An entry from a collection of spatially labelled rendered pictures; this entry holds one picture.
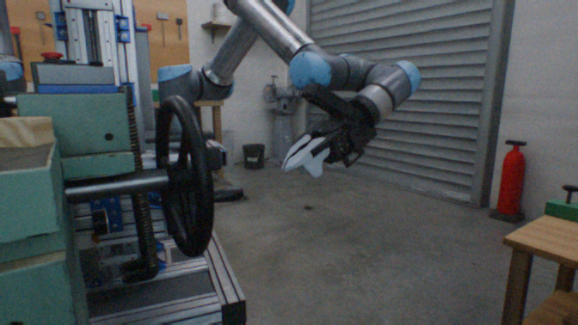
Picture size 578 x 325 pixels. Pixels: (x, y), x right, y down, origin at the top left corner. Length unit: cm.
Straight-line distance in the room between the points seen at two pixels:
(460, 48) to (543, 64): 60
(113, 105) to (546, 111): 280
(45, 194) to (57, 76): 27
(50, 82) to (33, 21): 332
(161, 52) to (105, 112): 348
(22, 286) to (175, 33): 381
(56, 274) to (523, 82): 296
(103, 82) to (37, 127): 14
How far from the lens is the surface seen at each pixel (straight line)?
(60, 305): 44
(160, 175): 61
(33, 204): 36
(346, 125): 62
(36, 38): 388
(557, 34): 302
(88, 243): 91
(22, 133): 49
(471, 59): 316
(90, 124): 57
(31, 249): 43
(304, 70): 66
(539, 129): 301
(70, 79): 58
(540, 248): 120
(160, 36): 406
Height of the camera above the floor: 96
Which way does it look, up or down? 12 degrees down
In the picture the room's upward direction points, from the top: straight up
